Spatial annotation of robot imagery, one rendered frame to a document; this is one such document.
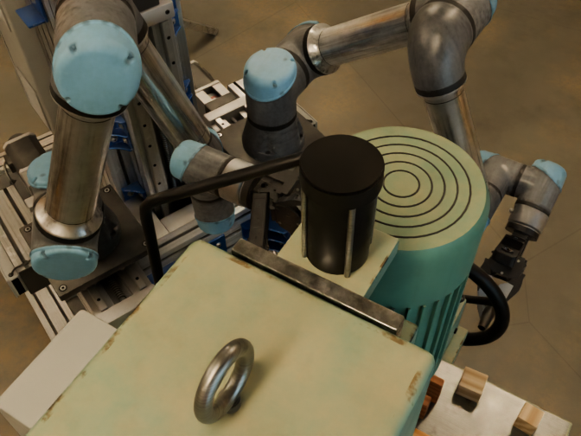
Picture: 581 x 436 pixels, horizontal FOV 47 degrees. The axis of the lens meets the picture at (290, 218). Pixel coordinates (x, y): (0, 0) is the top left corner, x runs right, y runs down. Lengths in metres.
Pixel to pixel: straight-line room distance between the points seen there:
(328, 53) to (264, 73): 0.15
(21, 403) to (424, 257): 0.36
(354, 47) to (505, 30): 2.12
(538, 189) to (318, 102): 1.64
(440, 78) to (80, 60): 0.62
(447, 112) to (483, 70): 1.98
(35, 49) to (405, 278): 1.21
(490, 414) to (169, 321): 0.76
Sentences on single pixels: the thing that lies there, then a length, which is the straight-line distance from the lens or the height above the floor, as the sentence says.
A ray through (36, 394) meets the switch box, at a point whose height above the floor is 1.48.
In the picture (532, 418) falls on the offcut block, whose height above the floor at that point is 0.94.
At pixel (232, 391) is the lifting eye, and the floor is 1.54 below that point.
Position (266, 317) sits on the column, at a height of 1.52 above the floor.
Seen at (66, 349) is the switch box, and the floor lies 1.48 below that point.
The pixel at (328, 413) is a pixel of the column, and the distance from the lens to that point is 0.48.
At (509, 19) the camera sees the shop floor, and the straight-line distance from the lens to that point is 3.62.
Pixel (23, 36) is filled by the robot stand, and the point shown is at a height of 1.08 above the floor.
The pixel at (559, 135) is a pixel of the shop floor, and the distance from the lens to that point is 3.02.
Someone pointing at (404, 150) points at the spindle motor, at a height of 1.47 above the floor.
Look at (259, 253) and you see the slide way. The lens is 0.55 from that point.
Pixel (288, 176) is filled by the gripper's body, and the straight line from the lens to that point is 1.13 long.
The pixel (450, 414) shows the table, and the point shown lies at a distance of 1.17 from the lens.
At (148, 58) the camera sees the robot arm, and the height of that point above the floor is 1.28.
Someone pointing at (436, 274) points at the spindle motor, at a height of 1.43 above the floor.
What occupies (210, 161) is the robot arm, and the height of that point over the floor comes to 1.14.
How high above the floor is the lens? 1.96
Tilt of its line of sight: 51 degrees down
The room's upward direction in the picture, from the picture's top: 2 degrees counter-clockwise
